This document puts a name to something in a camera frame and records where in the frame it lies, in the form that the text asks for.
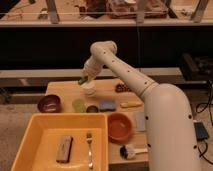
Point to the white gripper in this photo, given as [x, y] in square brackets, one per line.
[91, 69]

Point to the green pepper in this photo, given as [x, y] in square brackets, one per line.
[82, 80]

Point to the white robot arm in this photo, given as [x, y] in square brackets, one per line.
[171, 137]

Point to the white paper cup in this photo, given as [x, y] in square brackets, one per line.
[88, 89]

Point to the green plastic cup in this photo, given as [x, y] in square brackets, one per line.
[79, 106]

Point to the small dark cup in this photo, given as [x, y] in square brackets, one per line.
[92, 109]

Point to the brown food pile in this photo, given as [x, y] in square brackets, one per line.
[120, 88]

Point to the blue sponge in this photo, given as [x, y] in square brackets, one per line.
[107, 105]

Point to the yellow banana piece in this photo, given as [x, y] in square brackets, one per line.
[130, 104]

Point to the dark red bowl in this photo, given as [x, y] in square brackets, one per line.
[49, 104]

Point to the orange bowl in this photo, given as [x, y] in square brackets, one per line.
[120, 128]

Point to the silver fork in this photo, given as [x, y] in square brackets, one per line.
[89, 141]

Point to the wooden table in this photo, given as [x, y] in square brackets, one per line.
[68, 91]

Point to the grey cloth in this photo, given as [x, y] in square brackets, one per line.
[140, 121]

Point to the brown sponge block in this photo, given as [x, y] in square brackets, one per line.
[64, 149]

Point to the white dish brush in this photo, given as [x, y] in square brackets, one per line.
[129, 151]

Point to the yellow plastic bin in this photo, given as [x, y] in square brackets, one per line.
[44, 136]

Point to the black box on shelf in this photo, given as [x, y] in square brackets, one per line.
[196, 68]

